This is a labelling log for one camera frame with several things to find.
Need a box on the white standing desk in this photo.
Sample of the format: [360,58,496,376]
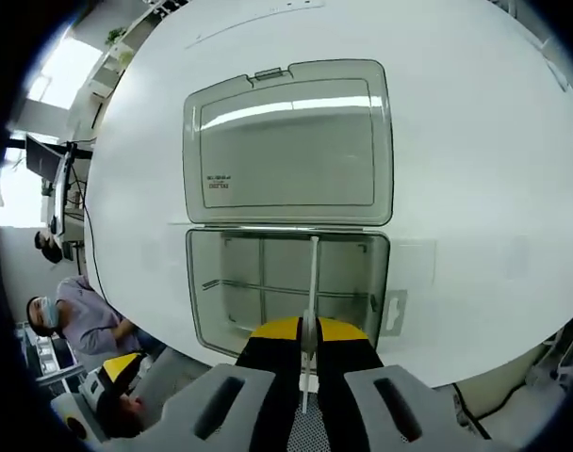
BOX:
[45,140,89,258]

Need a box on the person's left hand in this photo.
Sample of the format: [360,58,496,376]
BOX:
[119,396,144,426]

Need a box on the black desk monitor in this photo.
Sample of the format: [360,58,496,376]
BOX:
[25,133,67,183]

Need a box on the white low cabinet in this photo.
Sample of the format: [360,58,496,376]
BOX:
[87,41,133,98]

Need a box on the clear plastic divider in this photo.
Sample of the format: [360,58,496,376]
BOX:
[297,234,323,414]
[388,238,437,284]

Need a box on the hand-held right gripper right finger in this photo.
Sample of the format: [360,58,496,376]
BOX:
[314,317,504,452]

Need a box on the green potted plant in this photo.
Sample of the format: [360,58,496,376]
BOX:
[105,26,128,49]

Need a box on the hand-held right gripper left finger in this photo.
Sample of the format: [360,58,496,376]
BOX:
[102,315,302,452]

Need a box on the transparent grey guide fixture box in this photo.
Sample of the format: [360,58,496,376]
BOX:
[181,58,395,366]

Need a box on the black floor cable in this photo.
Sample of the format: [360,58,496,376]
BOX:
[450,381,494,440]

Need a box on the black table cable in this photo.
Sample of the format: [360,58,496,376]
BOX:
[80,178,125,315]

